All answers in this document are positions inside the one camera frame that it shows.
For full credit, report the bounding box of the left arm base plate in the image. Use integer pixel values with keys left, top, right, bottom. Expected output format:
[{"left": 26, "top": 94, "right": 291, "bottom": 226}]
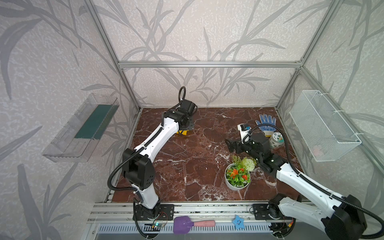
[{"left": 133, "top": 204, "right": 175, "bottom": 221}]

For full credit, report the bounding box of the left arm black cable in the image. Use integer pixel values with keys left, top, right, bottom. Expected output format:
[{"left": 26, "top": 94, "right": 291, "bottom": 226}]
[{"left": 107, "top": 86, "right": 187, "bottom": 192}]

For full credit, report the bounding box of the yellow plastic bin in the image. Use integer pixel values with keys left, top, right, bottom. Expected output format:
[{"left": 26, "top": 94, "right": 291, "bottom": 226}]
[{"left": 177, "top": 130, "right": 190, "bottom": 136}]

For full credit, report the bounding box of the blue dotted work glove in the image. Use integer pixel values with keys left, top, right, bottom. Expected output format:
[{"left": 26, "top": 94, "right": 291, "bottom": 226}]
[{"left": 255, "top": 114, "right": 277, "bottom": 138}]

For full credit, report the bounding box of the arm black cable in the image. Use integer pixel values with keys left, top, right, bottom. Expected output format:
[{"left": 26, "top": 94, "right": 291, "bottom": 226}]
[
  {"left": 107, "top": 86, "right": 187, "bottom": 192},
  {"left": 242, "top": 124, "right": 384, "bottom": 240}
]

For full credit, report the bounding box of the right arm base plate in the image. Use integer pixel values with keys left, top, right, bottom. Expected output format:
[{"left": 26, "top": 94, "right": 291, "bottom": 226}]
[{"left": 249, "top": 203, "right": 293, "bottom": 221}]

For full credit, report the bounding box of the white wire mesh basket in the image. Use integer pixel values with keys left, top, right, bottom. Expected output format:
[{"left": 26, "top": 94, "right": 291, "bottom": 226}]
[{"left": 290, "top": 90, "right": 362, "bottom": 162}]

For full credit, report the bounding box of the purple spatula pink handle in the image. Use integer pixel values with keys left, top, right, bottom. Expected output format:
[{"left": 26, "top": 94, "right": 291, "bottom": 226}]
[{"left": 173, "top": 216, "right": 216, "bottom": 235}]

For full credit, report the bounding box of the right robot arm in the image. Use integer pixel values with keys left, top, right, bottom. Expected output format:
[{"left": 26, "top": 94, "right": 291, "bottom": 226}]
[{"left": 225, "top": 131, "right": 369, "bottom": 240}]

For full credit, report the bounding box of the white pot with flowers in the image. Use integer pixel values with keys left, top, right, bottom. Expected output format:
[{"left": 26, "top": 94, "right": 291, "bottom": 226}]
[{"left": 225, "top": 155, "right": 258, "bottom": 191}]

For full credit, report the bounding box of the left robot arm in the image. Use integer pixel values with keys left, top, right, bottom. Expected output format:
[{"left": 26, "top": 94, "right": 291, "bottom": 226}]
[{"left": 122, "top": 100, "right": 198, "bottom": 210}]

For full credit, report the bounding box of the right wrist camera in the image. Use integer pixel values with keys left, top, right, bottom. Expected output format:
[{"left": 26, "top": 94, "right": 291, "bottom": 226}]
[{"left": 238, "top": 124, "right": 252, "bottom": 144}]

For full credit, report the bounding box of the blue star toy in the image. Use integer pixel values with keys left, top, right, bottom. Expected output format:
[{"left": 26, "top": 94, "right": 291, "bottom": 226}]
[{"left": 232, "top": 215, "right": 245, "bottom": 231}]

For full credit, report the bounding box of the clear plastic wall tray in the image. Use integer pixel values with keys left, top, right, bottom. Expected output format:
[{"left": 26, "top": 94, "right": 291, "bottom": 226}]
[{"left": 42, "top": 94, "right": 120, "bottom": 163}]

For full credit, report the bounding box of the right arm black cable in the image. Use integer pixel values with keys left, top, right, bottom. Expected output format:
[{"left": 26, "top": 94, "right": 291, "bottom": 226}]
[{"left": 242, "top": 124, "right": 384, "bottom": 240}]

